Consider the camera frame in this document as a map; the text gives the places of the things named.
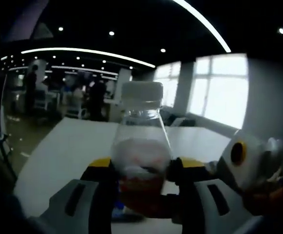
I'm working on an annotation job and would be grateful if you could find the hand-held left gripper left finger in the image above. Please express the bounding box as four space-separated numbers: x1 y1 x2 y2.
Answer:
34 157 120 234

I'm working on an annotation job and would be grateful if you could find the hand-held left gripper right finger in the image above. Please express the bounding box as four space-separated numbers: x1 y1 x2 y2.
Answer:
167 157 256 234

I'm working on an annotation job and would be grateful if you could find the wet wipes pack blue lid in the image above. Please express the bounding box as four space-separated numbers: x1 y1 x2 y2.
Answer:
112 192 127 220

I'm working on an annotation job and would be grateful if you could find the clear plastic bottle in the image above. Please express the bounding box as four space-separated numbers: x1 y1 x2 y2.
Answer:
110 81 174 219

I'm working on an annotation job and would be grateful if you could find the person's right hand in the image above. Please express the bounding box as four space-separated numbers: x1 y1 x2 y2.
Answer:
242 170 283 216

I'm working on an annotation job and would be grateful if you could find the white table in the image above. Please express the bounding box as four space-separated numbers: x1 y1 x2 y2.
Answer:
12 117 232 234

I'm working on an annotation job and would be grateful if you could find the black tripod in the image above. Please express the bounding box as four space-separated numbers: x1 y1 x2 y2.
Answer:
0 134 18 181

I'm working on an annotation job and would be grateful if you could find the curved ceiling light strip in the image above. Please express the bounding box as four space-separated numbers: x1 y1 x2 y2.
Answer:
20 47 156 69

